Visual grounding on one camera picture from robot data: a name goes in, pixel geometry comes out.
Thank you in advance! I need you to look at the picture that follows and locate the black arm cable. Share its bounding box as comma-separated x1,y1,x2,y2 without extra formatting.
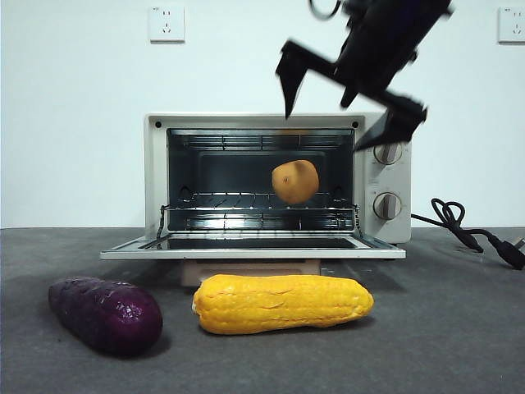
308,0,342,21

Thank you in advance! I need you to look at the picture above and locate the beige oven knob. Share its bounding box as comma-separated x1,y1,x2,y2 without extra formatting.
372,141,405,165
372,190,403,221

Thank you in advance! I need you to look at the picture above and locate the black power cord with plug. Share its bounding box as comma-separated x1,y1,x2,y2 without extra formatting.
409,197,525,271

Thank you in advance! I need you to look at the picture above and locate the white wall socket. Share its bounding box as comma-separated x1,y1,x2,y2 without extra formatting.
497,6,525,45
148,6,185,44

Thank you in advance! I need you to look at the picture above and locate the brown potato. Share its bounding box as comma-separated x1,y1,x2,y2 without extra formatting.
271,159,320,205

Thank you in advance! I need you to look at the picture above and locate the purple eggplant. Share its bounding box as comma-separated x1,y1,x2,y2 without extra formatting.
48,276,164,357

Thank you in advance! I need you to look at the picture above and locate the white toaster oven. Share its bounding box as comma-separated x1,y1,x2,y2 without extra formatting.
143,112,413,247

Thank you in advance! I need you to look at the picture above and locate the metal wire oven rack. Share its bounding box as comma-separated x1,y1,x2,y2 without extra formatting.
157,191,362,243

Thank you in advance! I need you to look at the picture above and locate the white glass oven door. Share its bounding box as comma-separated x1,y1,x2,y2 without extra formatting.
100,236,407,288

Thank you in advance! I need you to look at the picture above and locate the yellow corn cob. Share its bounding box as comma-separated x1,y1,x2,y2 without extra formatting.
191,273,376,336

